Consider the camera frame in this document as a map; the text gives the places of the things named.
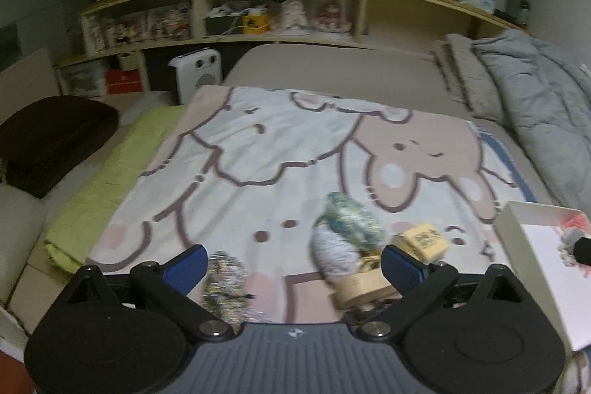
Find white cardboard box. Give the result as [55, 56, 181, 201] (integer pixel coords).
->
[494, 201, 591, 351]

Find dark brown cushion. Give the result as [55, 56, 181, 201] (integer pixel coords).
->
[0, 95, 120, 199]

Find dark green box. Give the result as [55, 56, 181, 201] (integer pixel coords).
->
[205, 16, 243, 37]

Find grey quilted duvet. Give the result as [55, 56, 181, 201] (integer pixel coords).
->
[471, 28, 591, 211]

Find red box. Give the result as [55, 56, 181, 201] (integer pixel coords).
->
[105, 69, 142, 94]

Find floral brocade pouch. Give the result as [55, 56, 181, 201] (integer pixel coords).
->
[311, 191, 387, 281]

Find green cloth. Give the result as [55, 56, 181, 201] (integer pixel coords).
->
[44, 104, 188, 275]

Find row of figure display cases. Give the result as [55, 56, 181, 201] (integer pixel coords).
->
[84, 7, 193, 52]

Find yellow container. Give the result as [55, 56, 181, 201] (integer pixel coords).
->
[242, 8, 271, 36]

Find doll in clear case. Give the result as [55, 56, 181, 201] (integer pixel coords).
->
[315, 1, 355, 33]
[277, 0, 311, 33]

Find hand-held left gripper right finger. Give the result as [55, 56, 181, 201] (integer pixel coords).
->
[356, 245, 537, 342]

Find white cushion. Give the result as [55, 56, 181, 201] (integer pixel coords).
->
[0, 182, 48, 308]

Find long wooden shelf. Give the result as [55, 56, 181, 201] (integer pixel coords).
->
[54, 0, 533, 96]

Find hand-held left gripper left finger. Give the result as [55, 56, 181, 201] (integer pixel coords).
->
[60, 244, 236, 339]

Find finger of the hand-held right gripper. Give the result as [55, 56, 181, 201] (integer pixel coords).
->
[573, 237, 591, 267]

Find cartoon printed blanket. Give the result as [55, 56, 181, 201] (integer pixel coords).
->
[88, 86, 519, 326]

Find grey crochet toy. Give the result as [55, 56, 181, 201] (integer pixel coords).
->
[556, 230, 578, 266]

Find white fan heater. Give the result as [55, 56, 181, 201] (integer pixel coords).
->
[167, 48, 223, 104]

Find yellow cardboard box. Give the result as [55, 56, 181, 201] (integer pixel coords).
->
[390, 223, 451, 264]

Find braided multicolour cord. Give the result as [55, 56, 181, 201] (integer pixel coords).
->
[203, 251, 262, 326]

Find clear storage bin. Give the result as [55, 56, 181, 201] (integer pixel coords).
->
[60, 63, 105, 96]

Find beige fluffy pillow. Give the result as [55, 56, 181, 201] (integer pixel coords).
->
[431, 33, 505, 123]

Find pink crochet toy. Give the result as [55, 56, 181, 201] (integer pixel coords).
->
[556, 210, 591, 234]

